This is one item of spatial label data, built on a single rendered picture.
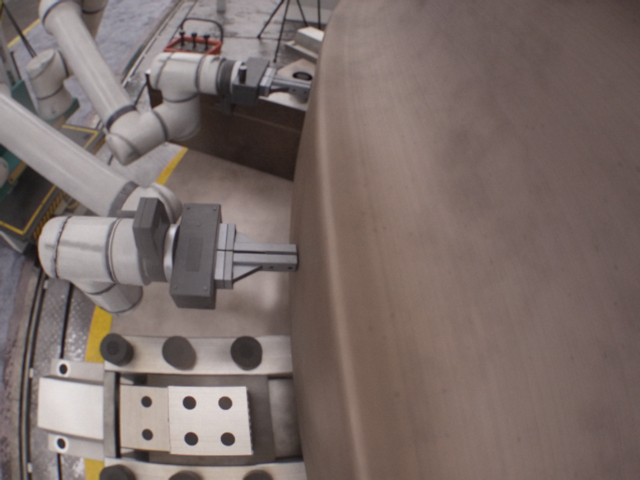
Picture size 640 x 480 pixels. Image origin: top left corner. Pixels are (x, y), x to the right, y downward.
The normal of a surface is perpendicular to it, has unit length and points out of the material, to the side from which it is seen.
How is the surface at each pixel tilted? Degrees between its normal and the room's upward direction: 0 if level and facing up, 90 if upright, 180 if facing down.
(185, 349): 0
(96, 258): 42
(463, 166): 56
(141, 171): 0
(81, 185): 49
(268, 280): 0
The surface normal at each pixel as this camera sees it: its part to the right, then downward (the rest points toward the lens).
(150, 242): 0.14, 0.59
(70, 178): 0.18, 0.31
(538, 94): -0.98, -0.06
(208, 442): 0.19, -0.52
